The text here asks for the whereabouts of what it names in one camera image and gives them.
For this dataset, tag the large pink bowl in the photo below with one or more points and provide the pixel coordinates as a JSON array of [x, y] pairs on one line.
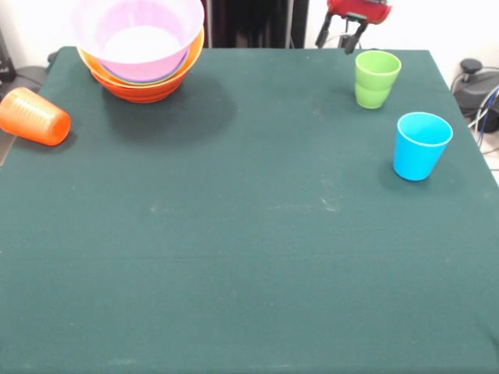
[[128, 68]]

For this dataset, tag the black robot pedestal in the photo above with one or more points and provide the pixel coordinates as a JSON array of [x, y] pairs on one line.
[[253, 23]]

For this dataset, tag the black power plug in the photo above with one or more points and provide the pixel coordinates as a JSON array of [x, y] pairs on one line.
[[342, 41]]

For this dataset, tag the light blue cup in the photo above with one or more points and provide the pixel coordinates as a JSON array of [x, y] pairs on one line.
[[417, 156]]

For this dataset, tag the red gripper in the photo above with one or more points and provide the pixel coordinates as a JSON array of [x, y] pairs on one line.
[[374, 13]]

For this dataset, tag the large orange bowl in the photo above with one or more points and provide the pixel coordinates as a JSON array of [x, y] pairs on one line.
[[191, 58]]

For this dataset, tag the dark green tablecloth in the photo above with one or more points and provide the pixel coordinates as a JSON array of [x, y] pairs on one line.
[[249, 304]]

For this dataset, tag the black stand base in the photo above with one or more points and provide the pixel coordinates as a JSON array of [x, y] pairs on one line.
[[475, 85]]

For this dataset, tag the red-orange bowl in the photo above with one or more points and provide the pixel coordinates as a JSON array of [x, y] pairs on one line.
[[136, 97]]

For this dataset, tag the red-orange cup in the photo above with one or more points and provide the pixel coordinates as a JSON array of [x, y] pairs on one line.
[[33, 117]]

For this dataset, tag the green cup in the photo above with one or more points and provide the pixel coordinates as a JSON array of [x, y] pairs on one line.
[[376, 89]]

